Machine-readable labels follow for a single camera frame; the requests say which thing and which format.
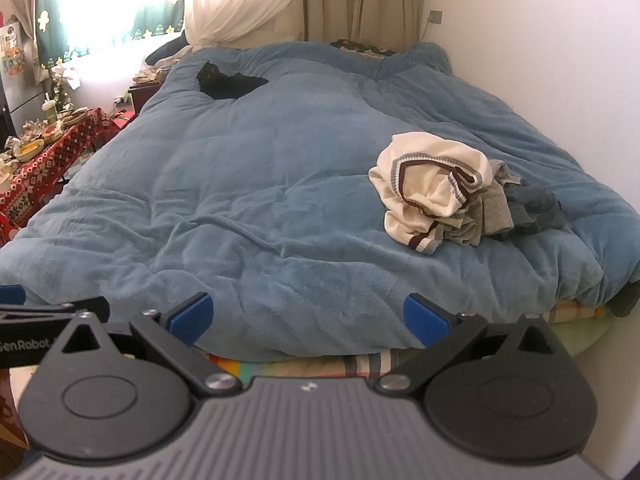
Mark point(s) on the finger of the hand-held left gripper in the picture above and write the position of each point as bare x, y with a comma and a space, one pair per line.
11, 294
50, 310

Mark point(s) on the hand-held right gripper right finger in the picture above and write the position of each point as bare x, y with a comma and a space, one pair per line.
422, 317

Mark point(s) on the beige curtain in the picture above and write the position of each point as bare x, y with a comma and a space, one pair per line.
360, 0

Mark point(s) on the colourful striped bed sheet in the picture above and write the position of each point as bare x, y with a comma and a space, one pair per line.
367, 362

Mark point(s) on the white flower bouquet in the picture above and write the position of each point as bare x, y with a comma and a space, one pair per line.
62, 77

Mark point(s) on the grey shirt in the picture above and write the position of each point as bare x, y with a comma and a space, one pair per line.
492, 210

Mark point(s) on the black cloth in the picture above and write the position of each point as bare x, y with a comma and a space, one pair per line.
225, 85

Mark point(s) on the red patterned tablecloth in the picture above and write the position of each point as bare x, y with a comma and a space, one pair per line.
55, 160

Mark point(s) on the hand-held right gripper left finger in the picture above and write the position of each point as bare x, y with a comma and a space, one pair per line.
192, 316

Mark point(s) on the dark wooden nightstand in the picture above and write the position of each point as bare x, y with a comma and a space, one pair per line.
142, 97

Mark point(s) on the green printed curtain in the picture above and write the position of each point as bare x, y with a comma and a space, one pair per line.
150, 20

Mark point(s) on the green bed base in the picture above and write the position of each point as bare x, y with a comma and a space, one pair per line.
585, 335

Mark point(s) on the white sheer curtain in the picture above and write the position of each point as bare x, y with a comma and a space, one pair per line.
225, 5

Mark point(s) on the blue fleece blanket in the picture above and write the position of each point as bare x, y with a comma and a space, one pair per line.
275, 185

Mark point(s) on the grey wall socket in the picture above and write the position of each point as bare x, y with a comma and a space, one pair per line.
436, 16

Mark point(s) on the dark cloth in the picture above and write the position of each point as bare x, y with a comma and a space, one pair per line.
627, 302

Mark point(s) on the patterned pillow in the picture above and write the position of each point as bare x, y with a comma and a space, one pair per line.
360, 47

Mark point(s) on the silver fridge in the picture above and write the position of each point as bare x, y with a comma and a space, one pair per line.
17, 90

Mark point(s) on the yellow bowl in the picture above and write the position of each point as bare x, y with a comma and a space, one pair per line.
30, 150

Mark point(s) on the dark blue garment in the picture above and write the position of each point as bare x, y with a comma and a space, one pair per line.
535, 207

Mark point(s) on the cream knit vest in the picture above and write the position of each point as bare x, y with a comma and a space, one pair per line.
430, 185

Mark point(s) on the dark blue pillow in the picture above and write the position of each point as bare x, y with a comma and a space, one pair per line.
170, 50

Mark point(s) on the green drink cup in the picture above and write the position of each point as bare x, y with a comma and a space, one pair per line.
50, 110

